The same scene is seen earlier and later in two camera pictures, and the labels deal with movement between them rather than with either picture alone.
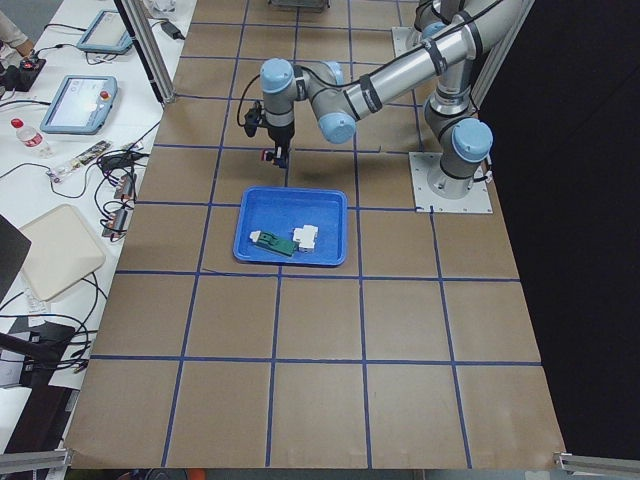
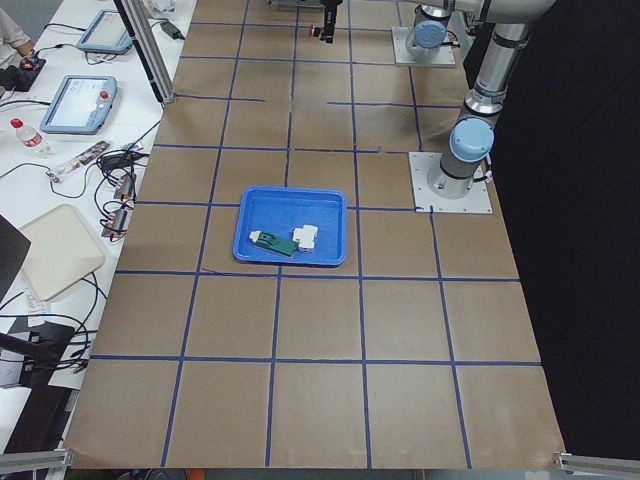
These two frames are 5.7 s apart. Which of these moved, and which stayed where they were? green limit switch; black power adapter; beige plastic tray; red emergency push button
Moved: red emergency push button
Stayed: beige plastic tray; black power adapter; green limit switch
